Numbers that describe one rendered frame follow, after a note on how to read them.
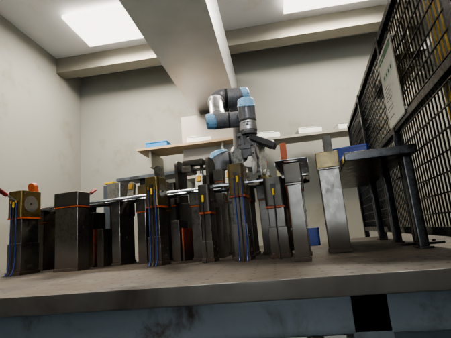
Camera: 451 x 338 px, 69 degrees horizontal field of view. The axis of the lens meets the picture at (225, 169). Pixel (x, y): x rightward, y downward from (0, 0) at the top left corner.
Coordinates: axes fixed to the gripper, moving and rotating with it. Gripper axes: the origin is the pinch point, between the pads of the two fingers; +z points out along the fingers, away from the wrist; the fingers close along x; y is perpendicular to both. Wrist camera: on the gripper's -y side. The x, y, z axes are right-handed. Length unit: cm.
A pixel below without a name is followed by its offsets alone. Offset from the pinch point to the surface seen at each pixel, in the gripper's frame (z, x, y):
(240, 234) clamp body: 22.7, 19.4, 5.6
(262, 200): 9.4, -3.5, 0.1
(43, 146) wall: -109, -203, 305
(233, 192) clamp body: 7.9, 20.0, 6.5
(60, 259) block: 27, 16, 84
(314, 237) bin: 28, -44, -19
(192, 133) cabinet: -117, -272, 124
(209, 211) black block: 13.3, 15.2, 17.6
